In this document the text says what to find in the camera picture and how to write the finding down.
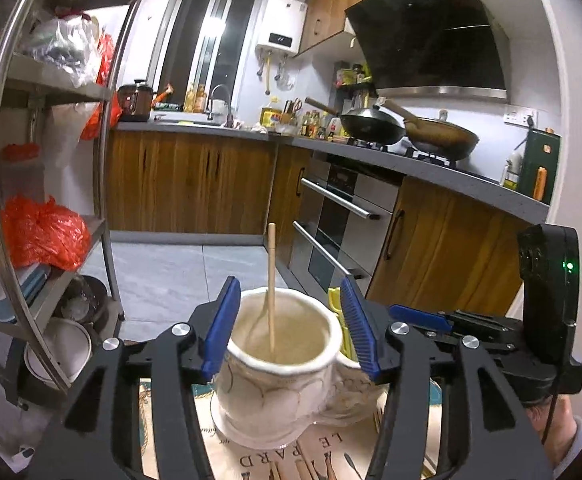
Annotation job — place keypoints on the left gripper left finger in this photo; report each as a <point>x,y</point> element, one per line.
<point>96,434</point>

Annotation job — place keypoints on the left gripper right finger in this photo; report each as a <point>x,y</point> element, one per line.
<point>490,433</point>

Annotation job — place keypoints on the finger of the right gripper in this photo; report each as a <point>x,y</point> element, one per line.
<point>421,318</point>

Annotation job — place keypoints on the yellow tulip plastic utensil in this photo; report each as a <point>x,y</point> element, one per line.
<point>347,347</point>

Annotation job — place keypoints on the wooden chopstick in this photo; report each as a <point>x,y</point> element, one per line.
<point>271,275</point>

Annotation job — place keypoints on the kitchen faucet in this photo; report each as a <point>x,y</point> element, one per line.
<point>219,105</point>

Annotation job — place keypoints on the person right hand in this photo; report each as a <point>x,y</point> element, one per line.
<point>556,426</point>

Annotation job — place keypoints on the patterned teal table cloth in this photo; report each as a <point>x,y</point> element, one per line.
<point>321,452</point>

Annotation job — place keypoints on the white bowl on shelf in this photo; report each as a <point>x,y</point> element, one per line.
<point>71,345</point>

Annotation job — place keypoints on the built-in oven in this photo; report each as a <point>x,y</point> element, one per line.
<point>346,212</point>

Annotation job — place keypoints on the floral ceramic utensil holder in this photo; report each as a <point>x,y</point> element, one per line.
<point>284,371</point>

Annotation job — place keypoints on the brown frying pan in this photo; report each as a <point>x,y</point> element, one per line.
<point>436,137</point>

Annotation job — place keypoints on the green air fryer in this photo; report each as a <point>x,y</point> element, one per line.
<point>539,165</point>

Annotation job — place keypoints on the black wok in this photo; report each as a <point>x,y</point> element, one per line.
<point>367,124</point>

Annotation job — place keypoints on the yellow oil bottle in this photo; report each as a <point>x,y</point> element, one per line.
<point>270,113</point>

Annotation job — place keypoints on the black range hood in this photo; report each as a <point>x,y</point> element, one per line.
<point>432,48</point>

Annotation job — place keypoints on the white water heater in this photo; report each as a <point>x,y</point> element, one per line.
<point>281,26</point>

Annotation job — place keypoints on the window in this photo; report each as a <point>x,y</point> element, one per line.
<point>201,52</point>

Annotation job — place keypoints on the clear plastic bag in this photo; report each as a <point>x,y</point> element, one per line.
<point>70,44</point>

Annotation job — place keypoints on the metal shelf rack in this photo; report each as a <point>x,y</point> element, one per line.
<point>53,143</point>

